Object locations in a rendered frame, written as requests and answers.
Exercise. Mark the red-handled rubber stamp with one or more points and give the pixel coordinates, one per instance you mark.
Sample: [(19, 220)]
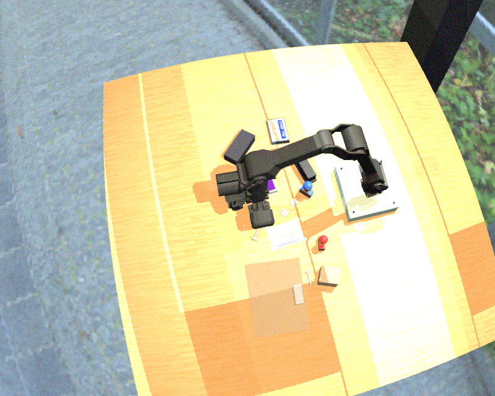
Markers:
[(321, 242)]

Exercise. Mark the pale yellow box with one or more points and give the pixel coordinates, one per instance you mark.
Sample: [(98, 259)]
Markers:
[(328, 276)]

